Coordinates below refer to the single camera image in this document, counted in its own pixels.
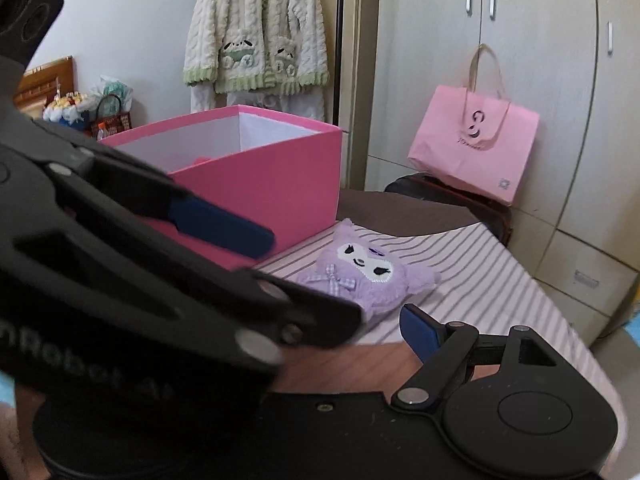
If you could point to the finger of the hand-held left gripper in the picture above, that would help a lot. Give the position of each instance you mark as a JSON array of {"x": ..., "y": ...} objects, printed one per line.
[
  {"x": 225, "y": 225},
  {"x": 320, "y": 315}
]

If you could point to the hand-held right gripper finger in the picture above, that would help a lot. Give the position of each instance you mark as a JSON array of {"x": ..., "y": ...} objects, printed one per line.
[{"x": 419, "y": 332}]

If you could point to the purple plush toy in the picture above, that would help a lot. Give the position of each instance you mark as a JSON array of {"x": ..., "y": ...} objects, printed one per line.
[{"x": 365, "y": 270}]

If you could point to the pink cardboard box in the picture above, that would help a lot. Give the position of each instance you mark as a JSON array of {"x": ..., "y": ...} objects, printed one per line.
[{"x": 280, "y": 185}]

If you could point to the striped cloth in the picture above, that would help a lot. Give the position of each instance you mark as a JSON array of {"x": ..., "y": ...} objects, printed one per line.
[{"x": 500, "y": 290}]

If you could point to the white hanging garment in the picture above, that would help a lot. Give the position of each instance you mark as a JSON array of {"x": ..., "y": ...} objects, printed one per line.
[{"x": 260, "y": 105}]

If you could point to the dark woven basket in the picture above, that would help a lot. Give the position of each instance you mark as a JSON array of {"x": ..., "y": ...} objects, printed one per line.
[{"x": 117, "y": 120}]

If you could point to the pink paper shopping bag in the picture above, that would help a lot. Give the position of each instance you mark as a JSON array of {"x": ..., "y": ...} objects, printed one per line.
[{"x": 475, "y": 145}]

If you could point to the cream knitted cardigan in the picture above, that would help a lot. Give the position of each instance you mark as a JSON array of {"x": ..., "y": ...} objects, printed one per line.
[{"x": 250, "y": 25}]

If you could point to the black clothes rack pole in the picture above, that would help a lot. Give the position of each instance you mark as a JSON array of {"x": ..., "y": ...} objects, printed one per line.
[{"x": 340, "y": 35}]

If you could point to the beige wardrobe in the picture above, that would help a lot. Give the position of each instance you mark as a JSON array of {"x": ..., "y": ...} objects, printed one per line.
[{"x": 550, "y": 110}]

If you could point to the wooden frame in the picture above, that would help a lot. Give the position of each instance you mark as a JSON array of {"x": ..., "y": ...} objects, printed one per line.
[{"x": 45, "y": 80}]

